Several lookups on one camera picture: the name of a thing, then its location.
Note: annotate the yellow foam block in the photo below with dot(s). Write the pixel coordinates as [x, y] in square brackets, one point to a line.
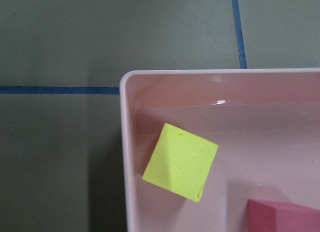
[180, 162]

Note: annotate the red foam block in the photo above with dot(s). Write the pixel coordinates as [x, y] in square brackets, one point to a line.
[278, 216]

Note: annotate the pink plastic bin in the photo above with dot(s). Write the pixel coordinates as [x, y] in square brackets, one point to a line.
[265, 122]

